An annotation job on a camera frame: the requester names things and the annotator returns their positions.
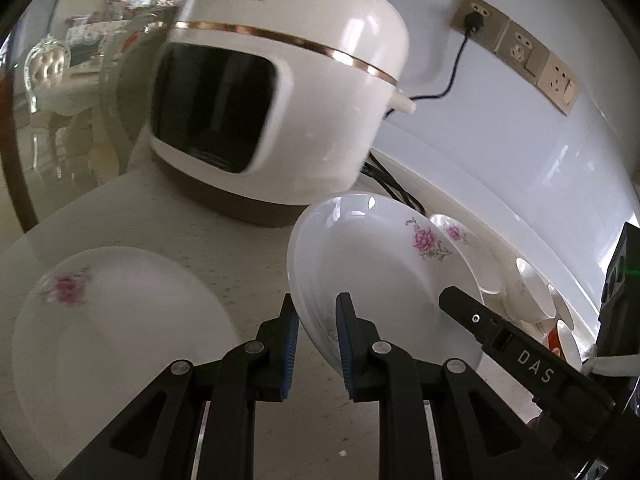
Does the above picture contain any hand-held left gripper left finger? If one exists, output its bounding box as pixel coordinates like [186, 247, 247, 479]
[55, 292, 301, 480]

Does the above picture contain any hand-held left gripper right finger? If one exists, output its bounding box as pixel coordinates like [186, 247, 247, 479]
[335, 291, 576, 480]

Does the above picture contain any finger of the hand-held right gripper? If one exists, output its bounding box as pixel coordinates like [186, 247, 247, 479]
[438, 285, 522, 362]

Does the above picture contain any white bowl with red mark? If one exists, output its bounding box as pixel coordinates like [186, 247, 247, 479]
[547, 318, 584, 370]

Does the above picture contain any small white floral plate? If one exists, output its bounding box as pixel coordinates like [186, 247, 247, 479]
[429, 213, 506, 296]

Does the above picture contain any large white floral plate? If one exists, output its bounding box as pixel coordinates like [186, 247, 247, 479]
[11, 246, 244, 466]

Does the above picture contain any white rice cooker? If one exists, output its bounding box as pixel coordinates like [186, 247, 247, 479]
[149, 0, 417, 229]

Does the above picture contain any white tufted chair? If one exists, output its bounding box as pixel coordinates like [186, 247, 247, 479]
[22, 34, 71, 111]

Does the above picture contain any black power cable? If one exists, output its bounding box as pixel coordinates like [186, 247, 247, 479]
[360, 10, 485, 217]

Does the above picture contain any beige wall socket panel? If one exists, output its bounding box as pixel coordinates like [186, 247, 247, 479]
[450, 0, 512, 55]
[495, 20, 549, 86]
[536, 51, 584, 117]

